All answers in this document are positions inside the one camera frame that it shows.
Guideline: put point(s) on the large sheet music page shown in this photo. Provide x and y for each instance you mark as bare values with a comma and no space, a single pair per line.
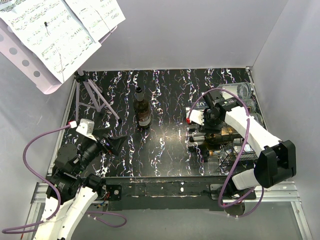
52,32

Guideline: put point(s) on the small sheet music page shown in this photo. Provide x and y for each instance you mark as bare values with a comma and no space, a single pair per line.
99,17

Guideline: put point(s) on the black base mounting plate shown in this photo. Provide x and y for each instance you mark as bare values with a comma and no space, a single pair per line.
142,193

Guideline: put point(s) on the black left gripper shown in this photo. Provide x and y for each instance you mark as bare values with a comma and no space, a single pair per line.
115,143

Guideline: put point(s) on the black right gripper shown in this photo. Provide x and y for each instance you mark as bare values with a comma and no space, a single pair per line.
208,129

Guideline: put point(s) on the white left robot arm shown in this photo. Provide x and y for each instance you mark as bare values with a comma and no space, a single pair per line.
65,207

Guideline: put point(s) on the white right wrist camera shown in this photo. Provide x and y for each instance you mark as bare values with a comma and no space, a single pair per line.
195,116

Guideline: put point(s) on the blue clear tall bottle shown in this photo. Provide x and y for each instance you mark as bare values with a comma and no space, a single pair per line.
202,105

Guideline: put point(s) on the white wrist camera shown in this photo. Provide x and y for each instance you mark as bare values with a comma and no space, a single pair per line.
195,116
86,128

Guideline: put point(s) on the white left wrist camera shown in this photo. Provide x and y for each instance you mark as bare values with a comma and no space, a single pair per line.
86,128

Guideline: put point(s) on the dark brown wine bottle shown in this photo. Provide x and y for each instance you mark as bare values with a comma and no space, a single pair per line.
141,109

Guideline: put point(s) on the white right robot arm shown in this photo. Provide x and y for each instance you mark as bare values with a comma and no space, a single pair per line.
276,158

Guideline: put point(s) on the green wine bottle silver neck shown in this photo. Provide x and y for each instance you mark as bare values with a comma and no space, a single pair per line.
213,138

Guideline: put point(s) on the lilac music stand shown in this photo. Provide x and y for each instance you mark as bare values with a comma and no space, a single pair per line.
25,60

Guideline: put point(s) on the clear square bottle white label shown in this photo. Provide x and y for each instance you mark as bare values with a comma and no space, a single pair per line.
241,89

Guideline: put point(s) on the clear bottle black cork cap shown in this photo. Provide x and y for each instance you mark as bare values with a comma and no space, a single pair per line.
258,121

